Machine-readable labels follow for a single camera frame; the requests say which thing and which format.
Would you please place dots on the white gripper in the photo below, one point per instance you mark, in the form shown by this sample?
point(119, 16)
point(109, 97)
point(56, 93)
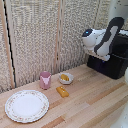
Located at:
point(100, 55)

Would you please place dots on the black air fryer drawer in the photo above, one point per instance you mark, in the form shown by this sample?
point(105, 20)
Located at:
point(96, 66)

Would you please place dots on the small white bowl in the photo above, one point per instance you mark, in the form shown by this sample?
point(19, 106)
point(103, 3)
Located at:
point(70, 79)

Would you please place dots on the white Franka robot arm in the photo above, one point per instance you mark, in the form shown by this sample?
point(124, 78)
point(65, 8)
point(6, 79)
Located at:
point(97, 38)

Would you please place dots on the black air fryer body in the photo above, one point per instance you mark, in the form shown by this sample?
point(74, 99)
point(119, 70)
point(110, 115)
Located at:
point(118, 66)

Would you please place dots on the yellow food in bowl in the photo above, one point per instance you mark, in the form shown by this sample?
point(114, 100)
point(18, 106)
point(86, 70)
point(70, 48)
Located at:
point(65, 78)

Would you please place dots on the yellow food piece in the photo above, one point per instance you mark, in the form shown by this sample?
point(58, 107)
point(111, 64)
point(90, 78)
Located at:
point(62, 91)

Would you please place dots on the pink cup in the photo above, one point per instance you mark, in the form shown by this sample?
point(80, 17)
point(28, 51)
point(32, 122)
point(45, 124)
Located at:
point(45, 80)

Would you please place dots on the beige woven folding screen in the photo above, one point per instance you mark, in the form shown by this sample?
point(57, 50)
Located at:
point(33, 40)

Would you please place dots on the white floral rimmed plate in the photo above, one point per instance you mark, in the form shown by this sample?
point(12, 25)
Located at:
point(26, 106)

